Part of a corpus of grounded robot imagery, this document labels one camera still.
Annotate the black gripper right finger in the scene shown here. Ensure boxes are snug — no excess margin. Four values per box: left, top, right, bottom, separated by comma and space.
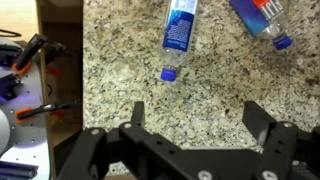
242, 99, 320, 180

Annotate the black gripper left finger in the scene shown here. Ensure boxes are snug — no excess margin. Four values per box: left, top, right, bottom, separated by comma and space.
58, 100, 214, 180

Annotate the water bottle plain blue label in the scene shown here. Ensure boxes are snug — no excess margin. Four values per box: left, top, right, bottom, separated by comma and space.
159, 0, 200, 83

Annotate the wooden counter cabinet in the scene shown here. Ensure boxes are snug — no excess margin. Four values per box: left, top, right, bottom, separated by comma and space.
34, 0, 85, 169

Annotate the water bottle red flower label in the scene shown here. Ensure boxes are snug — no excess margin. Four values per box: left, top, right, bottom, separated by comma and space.
229, 0, 295, 52

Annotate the silver perforated base plate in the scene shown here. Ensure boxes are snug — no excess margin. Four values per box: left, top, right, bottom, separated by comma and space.
0, 33, 52, 180

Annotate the dark aluminium rail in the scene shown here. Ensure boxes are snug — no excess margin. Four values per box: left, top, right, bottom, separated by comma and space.
0, 160, 40, 180

